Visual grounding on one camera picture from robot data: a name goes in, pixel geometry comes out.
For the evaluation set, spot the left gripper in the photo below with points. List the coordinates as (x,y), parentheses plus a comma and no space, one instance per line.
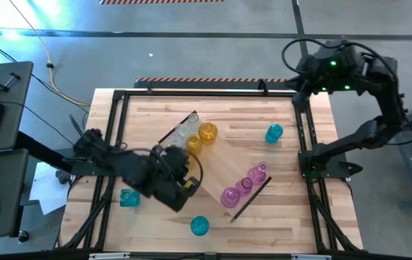
(170,173)

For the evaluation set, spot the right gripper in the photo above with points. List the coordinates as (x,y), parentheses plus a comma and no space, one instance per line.
(307,77)

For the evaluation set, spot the yellow ribbed glass vase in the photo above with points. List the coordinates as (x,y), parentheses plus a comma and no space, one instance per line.
(194,143)

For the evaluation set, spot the clear glass jars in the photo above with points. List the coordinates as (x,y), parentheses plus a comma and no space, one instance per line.
(193,121)
(182,130)

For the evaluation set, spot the teal square glass vase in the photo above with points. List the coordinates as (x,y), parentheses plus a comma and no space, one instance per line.
(129,198)

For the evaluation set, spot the yellow dimpled glass vase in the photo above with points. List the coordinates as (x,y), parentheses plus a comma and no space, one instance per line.
(207,131)

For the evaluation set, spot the teal embossed round glass vase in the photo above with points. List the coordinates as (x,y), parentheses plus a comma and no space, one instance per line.
(200,226)

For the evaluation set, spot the teal diamond-pattern glass vase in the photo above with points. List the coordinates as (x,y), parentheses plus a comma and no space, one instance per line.
(274,133)

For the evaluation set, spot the wide pink glass vase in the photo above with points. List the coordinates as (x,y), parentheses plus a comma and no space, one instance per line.
(230,197)

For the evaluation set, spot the small pink glass vase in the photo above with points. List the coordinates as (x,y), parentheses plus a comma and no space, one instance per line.
(245,186)

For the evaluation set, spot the slim pink twisted glass vase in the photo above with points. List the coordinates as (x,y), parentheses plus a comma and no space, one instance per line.
(257,174)

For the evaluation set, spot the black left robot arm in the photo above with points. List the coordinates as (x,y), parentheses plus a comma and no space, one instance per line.
(119,164)

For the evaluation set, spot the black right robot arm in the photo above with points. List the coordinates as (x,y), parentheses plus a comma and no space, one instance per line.
(383,94)

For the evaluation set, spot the wooden shelf with black legs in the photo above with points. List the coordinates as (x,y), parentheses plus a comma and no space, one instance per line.
(224,166)

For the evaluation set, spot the black hazard-striped floor mat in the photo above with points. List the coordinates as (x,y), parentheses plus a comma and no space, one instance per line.
(209,85)

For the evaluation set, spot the grey caster wheel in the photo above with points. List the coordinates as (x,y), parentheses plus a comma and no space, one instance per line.
(63,177)

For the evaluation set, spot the white paper sheet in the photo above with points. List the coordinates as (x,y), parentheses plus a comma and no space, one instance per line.
(45,191)

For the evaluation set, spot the black round desk foot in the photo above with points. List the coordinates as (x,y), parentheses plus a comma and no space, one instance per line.
(22,236)

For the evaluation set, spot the dark grey desk with mouse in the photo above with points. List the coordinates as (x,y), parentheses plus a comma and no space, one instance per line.
(7,173)

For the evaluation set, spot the grey desk with keyboard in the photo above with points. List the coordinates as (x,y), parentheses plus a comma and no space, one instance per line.
(18,94)

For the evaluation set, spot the black aluminium table frame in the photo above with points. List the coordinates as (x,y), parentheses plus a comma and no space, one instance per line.
(209,94)

